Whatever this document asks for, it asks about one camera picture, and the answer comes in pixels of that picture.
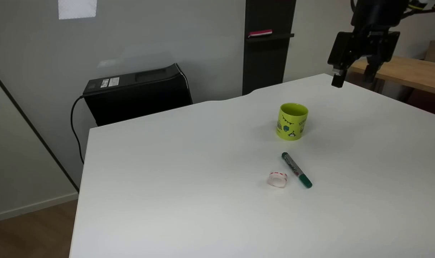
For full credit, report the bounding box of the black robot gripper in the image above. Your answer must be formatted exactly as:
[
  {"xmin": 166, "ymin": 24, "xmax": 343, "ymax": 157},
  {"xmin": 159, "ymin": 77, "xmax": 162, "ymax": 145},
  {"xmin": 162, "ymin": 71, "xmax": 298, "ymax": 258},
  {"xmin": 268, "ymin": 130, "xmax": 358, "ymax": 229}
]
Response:
[{"xmin": 327, "ymin": 0, "xmax": 410, "ymax": 89}]

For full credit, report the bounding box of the wooden side table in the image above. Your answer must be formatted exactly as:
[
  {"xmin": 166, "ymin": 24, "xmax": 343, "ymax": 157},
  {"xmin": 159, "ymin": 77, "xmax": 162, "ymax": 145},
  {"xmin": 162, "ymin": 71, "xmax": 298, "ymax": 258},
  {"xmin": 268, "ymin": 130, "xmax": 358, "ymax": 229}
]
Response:
[{"xmin": 345, "ymin": 54, "xmax": 435, "ymax": 104}]

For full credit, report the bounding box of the lime green mug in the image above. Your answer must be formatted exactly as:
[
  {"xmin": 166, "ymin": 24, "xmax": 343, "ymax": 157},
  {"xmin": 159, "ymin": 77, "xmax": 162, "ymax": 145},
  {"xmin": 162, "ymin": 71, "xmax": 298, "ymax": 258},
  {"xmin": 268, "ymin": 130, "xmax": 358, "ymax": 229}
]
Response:
[{"xmin": 274, "ymin": 102, "xmax": 310, "ymax": 142}]

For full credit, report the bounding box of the dark tall cabinet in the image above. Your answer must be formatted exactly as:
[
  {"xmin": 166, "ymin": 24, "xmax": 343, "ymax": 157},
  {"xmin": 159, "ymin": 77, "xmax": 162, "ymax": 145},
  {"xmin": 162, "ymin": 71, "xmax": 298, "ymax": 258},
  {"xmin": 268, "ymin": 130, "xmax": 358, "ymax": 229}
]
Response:
[{"xmin": 241, "ymin": 0, "xmax": 297, "ymax": 96}]

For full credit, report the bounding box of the pink item on cabinet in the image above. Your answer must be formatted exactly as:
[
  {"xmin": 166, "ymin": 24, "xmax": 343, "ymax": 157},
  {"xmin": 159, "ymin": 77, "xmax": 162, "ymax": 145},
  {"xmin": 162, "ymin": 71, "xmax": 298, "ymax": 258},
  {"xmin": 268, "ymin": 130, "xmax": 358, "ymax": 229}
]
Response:
[{"xmin": 246, "ymin": 28, "xmax": 274, "ymax": 38}]

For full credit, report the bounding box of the small white tape roll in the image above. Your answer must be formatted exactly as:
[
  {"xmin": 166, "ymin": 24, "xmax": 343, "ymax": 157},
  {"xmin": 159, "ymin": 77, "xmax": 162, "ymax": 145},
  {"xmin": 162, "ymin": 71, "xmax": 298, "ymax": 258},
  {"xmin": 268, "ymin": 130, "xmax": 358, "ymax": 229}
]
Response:
[{"xmin": 265, "ymin": 169, "xmax": 289, "ymax": 189}]

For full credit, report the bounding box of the large black box unit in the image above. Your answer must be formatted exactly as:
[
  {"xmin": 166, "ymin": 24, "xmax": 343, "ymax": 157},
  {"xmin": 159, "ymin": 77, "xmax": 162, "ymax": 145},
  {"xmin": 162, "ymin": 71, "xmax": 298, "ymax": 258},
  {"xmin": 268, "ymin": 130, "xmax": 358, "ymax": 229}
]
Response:
[{"xmin": 81, "ymin": 63, "xmax": 193, "ymax": 127}]

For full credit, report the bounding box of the white paper sheet on wall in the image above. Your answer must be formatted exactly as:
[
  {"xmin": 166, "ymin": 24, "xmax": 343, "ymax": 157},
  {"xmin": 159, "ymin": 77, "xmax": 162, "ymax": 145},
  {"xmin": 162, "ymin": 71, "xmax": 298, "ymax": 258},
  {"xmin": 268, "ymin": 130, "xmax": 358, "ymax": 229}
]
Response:
[{"xmin": 57, "ymin": 0, "xmax": 98, "ymax": 21}]

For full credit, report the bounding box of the black power cable of box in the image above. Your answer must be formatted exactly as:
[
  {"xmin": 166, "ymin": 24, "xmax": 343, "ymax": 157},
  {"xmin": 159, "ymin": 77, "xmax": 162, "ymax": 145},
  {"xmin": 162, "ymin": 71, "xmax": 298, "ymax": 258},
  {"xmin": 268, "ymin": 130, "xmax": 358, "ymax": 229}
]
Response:
[{"xmin": 68, "ymin": 93, "xmax": 87, "ymax": 165}]

